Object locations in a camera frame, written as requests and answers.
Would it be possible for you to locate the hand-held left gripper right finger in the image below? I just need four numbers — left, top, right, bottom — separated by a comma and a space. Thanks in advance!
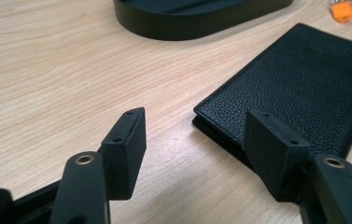
243, 109, 311, 203

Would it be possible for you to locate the black oval tray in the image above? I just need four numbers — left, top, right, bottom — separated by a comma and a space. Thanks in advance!
112, 0, 295, 42

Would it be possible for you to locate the black leather wallet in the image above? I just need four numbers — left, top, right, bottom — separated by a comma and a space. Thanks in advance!
191, 22, 352, 172

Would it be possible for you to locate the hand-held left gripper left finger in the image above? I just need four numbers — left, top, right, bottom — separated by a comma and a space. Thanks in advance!
98, 106, 148, 201

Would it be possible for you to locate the orange key tag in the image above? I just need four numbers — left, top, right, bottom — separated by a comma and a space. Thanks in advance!
330, 1, 352, 23

